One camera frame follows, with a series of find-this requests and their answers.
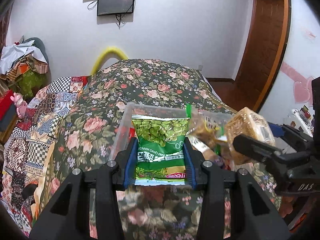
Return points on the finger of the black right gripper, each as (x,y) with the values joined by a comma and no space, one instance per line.
(295,138)
(277,165)

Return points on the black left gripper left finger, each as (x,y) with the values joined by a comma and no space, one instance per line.
(66,215)

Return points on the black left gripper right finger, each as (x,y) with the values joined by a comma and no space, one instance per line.
(253,215)

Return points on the brown rice cake packet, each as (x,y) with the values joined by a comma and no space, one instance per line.
(249,123)

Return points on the green pea snack packet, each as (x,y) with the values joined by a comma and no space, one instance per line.
(156,165)

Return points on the brown nut snack bag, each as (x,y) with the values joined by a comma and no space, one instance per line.
(205,126)

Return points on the brown cracker roll packet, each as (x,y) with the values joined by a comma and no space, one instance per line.
(207,153)

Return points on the right hand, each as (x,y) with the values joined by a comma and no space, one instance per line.
(289,205)

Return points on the white sticker-covered appliance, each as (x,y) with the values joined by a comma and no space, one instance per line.
(297,120)

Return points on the floral dark green bedspread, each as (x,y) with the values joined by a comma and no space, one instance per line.
(86,135)

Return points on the clear plastic storage box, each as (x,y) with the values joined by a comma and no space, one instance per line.
(160,125)

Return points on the red snack packet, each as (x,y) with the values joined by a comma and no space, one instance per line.
(125,133)

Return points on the patchwork checkered quilt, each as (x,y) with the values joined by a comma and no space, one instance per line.
(29,147)

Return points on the pink plush toy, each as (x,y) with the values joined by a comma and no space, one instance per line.
(20,104)

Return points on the red box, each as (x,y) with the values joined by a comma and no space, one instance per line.
(5,102)

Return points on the yellow curved headboard tube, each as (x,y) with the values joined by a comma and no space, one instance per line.
(108,53)

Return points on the pile of clothes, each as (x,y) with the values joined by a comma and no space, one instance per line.
(24,67)

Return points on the pink heart wall stickers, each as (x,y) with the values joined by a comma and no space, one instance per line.
(302,87)

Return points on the brown wooden door frame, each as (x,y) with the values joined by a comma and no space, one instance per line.
(263,54)

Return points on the black wall monitor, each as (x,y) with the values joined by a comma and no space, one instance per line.
(115,7)

